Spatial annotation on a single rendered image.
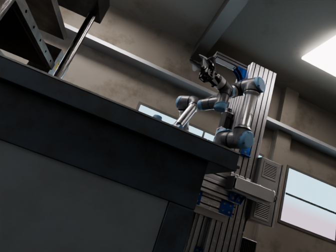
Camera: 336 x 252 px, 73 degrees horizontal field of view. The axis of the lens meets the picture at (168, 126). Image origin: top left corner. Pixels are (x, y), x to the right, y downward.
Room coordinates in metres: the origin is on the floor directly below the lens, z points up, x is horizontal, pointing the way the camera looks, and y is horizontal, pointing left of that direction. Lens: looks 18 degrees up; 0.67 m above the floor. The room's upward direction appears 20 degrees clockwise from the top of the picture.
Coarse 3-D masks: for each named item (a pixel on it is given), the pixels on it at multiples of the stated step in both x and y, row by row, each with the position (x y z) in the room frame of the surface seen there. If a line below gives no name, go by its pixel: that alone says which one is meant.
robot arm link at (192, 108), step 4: (192, 96) 1.81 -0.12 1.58; (188, 100) 1.82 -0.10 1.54; (192, 100) 1.78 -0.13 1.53; (196, 100) 1.78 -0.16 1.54; (188, 104) 1.80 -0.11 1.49; (192, 104) 1.76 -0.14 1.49; (196, 104) 1.76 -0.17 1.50; (188, 108) 1.74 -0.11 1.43; (192, 108) 1.75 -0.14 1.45; (196, 108) 1.78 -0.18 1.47; (184, 112) 1.73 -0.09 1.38; (188, 112) 1.72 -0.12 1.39; (192, 112) 1.75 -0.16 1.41; (180, 116) 1.71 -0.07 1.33; (184, 116) 1.70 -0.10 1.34; (188, 116) 1.72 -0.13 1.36; (176, 120) 1.69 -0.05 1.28; (180, 120) 1.68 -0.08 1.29; (184, 120) 1.70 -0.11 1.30; (172, 124) 1.68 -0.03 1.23; (176, 124) 1.66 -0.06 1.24; (180, 124) 1.67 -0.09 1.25; (184, 124) 1.71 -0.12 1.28
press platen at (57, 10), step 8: (32, 0) 1.16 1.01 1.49; (40, 0) 1.13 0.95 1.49; (48, 0) 1.11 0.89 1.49; (56, 0) 1.14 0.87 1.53; (32, 8) 1.24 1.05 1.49; (40, 8) 1.21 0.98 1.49; (48, 8) 1.18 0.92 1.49; (56, 8) 1.19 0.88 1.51; (40, 16) 1.29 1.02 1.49; (48, 16) 1.26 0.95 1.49; (56, 16) 1.23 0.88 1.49; (40, 24) 1.39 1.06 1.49; (48, 24) 1.35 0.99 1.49; (56, 24) 1.32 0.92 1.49; (48, 32) 1.45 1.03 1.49; (56, 32) 1.41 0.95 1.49; (64, 32) 1.42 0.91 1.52
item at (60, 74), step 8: (88, 16) 1.49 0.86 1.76; (88, 24) 1.50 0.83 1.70; (80, 32) 1.49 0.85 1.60; (72, 40) 1.50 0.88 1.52; (80, 40) 1.51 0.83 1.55; (72, 48) 1.49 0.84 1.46; (64, 56) 1.49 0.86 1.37; (72, 56) 1.51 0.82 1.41; (64, 64) 1.49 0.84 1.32; (56, 72) 1.49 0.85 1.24; (64, 72) 1.52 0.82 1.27
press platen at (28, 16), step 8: (16, 0) 0.85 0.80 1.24; (24, 0) 0.89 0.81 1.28; (16, 8) 0.91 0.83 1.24; (24, 8) 0.92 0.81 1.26; (24, 16) 0.95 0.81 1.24; (32, 16) 1.00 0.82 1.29; (24, 24) 1.02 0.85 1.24; (32, 24) 1.03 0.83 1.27; (32, 32) 1.07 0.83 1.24; (32, 40) 1.15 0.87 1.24; (40, 40) 1.17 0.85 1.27; (40, 48) 1.22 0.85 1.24; (48, 56) 1.35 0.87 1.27; (48, 64) 1.41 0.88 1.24
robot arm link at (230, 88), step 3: (225, 84) 1.21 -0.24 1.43; (228, 84) 1.22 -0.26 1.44; (222, 87) 1.21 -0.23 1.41; (225, 87) 1.22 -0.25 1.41; (228, 87) 1.22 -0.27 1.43; (231, 87) 1.24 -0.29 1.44; (219, 90) 1.25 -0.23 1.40; (222, 90) 1.23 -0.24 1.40; (225, 90) 1.23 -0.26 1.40; (228, 90) 1.23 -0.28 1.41; (231, 90) 1.24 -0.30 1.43; (234, 90) 1.26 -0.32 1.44; (228, 93) 1.23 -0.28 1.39; (231, 93) 1.26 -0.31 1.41
